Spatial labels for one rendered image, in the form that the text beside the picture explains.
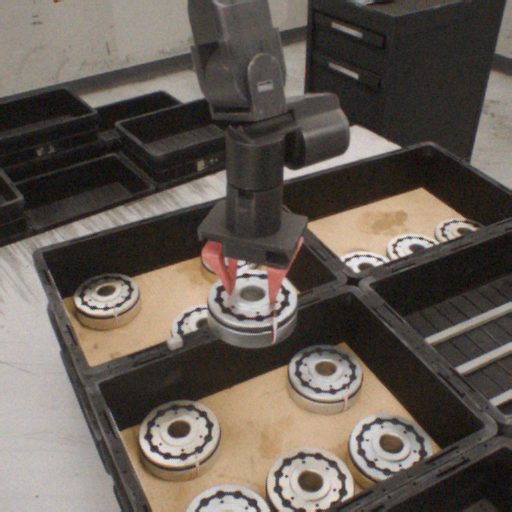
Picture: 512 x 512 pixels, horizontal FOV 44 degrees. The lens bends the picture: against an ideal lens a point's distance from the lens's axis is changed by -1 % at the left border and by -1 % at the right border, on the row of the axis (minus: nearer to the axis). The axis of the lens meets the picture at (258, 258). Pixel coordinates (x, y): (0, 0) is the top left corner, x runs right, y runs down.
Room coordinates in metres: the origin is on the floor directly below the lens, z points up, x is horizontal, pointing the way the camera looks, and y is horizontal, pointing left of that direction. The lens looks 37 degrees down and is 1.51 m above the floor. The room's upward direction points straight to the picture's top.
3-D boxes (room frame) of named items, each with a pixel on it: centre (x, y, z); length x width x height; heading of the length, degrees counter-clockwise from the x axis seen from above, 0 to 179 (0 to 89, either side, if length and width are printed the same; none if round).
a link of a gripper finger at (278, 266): (0.54, 0.00, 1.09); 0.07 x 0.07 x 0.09; 71
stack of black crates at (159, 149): (1.95, 0.24, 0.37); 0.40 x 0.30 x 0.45; 126
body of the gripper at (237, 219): (0.55, 0.00, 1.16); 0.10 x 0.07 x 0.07; 71
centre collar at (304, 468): (0.42, -0.06, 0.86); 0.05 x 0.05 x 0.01
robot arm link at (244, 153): (0.55, 0.00, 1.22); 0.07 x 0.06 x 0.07; 125
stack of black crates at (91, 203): (1.72, 0.57, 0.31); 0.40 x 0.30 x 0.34; 126
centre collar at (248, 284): (0.54, 0.01, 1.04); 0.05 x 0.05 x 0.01
